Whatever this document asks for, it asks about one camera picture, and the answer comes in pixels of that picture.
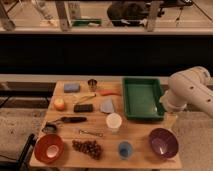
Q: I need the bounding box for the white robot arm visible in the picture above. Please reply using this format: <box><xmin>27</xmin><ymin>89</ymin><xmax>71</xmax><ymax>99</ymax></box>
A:
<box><xmin>159</xmin><ymin>66</ymin><xmax>213</xmax><ymax>118</ymax></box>

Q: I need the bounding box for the small metal cup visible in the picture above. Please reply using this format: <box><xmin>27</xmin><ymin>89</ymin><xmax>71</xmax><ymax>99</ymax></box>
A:
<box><xmin>87</xmin><ymin>79</ymin><xmax>97</xmax><ymax>92</ymax></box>

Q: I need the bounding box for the blue plastic cup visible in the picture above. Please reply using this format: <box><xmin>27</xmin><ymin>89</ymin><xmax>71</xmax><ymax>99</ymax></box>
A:
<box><xmin>118</xmin><ymin>141</ymin><xmax>133</xmax><ymax>160</ymax></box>

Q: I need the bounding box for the orange carrot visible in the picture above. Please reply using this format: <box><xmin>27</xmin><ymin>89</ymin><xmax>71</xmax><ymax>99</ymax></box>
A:
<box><xmin>98</xmin><ymin>90</ymin><xmax>121</xmax><ymax>96</ymax></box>

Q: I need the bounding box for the yellow banana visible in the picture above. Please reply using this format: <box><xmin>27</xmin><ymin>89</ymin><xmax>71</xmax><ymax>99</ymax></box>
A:
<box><xmin>74</xmin><ymin>93</ymin><xmax>96</xmax><ymax>104</ymax></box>

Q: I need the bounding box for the black rectangular block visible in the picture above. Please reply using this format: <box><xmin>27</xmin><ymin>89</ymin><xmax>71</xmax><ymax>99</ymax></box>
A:
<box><xmin>74</xmin><ymin>104</ymin><xmax>93</xmax><ymax>112</ymax></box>

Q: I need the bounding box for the green plastic tray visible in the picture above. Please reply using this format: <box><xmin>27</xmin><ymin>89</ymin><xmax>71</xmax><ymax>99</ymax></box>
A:
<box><xmin>122</xmin><ymin>77</ymin><xmax>165</xmax><ymax>121</ymax></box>

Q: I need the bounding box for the blue sponge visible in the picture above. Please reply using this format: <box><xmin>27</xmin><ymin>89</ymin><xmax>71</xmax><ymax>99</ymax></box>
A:
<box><xmin>64</xmin><ymin>83</ymin><xmax>80</xmax><ymax>93</ymax></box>

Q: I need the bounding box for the orange apple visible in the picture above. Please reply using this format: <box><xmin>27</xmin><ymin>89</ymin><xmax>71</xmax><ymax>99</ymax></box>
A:
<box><xmin>54</xmin><ymin>98</ymin><xmax>65</xmax><ymax>111</ymax></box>

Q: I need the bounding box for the bunch of dark grapes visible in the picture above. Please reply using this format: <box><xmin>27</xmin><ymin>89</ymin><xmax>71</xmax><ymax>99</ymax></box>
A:
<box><xmin>72</xmin><ymin>140</ymin><xmax>102</xmax><ymax>160</ymax></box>

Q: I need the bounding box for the dark metal measuring scoop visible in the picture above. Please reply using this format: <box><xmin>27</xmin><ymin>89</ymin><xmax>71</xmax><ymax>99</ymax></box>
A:
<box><xmin>42</xmin><ymin>122</ymin><xmax>58</xmax><ymax>134</ymax></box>

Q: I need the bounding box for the person in background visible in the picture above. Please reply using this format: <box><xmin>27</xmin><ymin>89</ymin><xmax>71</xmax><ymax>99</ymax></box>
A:
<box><xmin>107</xmin><ymin>1</ymin><xmax>150</xmax><ymax>27</ymax></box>

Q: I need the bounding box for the purple bowl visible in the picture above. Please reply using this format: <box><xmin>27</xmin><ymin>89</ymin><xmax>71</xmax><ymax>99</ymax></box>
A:
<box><xmin>148</xmin><ymin>128</ymin><xmax>179</xmax><ymax>159</ymax></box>

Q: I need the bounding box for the orange bowl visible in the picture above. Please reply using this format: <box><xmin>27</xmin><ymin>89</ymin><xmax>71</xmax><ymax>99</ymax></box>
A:
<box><xmin>34</xmin><ymin>134</ymin><xmax>64</xmax><ymax>164</ymax></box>

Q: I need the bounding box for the black chair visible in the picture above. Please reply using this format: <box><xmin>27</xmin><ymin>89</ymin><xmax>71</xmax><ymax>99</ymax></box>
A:
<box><xmin>0</xmin><ymin>134</ymin><xmax>36</xmax><ymax>171</ymax></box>

